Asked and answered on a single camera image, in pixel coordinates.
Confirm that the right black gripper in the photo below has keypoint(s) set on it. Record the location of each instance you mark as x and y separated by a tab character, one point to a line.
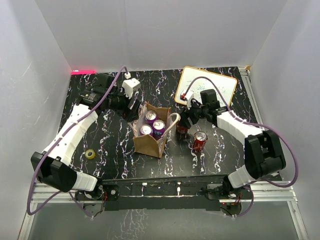
184	120

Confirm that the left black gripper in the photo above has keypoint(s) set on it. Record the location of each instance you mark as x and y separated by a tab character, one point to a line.
131	114

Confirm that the red soda can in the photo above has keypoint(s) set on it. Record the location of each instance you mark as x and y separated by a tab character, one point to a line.
181	130
199	140

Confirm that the purple soda can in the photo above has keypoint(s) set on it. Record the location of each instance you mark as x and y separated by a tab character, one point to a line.
150	117
146	130
158	128

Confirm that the purple soda can front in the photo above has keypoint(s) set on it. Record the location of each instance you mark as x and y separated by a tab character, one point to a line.
146	130

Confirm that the brown canvas tote bag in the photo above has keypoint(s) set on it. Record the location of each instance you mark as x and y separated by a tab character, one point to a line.
147	144

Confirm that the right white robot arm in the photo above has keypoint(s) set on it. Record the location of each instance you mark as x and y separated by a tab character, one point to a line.
263	153

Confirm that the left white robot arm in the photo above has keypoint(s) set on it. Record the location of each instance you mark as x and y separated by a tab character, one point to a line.
52	166

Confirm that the red soda can front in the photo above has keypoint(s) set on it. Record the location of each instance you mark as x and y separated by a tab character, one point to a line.
199	140

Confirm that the small whiteboard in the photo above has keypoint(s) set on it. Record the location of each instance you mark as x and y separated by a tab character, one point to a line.
226	85

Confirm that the yellow tape roll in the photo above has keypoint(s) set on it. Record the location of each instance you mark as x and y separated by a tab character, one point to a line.
90	154

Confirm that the pink marker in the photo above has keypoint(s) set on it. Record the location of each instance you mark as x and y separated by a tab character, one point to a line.
82	72

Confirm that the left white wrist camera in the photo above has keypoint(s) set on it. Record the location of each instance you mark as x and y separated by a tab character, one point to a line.
130	85

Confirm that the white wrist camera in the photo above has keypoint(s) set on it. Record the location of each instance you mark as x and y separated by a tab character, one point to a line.
188	97
130	85

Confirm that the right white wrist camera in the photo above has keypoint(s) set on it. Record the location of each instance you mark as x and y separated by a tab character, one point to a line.
188	97

